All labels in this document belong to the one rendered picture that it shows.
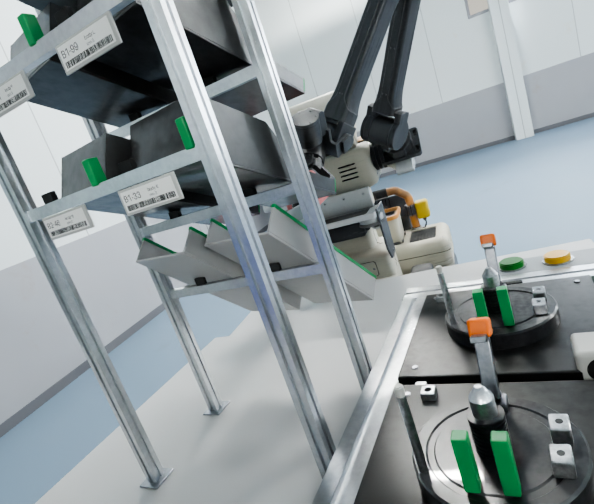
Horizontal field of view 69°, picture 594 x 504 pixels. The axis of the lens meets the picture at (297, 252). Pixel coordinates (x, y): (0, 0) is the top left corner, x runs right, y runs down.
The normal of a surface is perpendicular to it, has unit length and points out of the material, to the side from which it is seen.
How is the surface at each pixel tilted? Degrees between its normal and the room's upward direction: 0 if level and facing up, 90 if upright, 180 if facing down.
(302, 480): 0
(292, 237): 90
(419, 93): 90
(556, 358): 0
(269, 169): 90
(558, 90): 90
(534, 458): 0
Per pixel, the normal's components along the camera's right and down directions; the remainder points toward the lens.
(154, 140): -0.63, -0.05
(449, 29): -0.30, 0.32
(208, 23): 0.77, -0.11
